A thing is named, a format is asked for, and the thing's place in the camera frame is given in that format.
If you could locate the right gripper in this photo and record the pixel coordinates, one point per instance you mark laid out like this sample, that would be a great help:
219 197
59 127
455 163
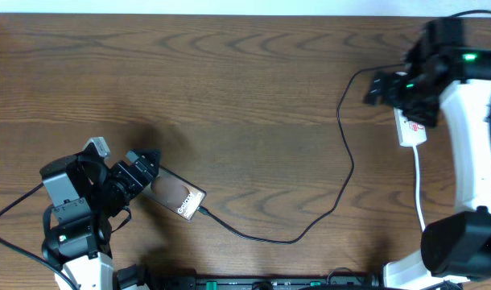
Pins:
392 81

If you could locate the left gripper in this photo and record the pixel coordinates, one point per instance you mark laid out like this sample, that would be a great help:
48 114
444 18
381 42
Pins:
138 173

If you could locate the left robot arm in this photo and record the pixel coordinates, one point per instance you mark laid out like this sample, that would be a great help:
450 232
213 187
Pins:
85 194

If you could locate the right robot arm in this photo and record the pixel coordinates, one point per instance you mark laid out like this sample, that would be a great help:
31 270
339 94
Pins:
444 77

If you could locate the white power strip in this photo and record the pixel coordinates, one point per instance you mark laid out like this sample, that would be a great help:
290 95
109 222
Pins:
410 133

